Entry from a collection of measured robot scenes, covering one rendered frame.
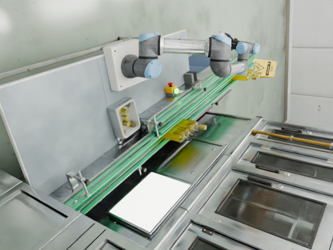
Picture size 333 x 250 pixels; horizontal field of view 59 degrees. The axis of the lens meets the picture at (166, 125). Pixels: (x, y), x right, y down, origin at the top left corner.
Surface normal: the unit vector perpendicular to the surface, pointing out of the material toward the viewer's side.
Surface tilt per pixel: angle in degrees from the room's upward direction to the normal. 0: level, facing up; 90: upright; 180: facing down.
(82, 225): 90
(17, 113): 0
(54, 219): 90
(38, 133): 0
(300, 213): 90
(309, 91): 90
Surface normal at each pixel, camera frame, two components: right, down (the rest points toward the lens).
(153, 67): 0.74, 0.33
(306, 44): -0.58, 0.47
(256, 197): -0.17, -0.87
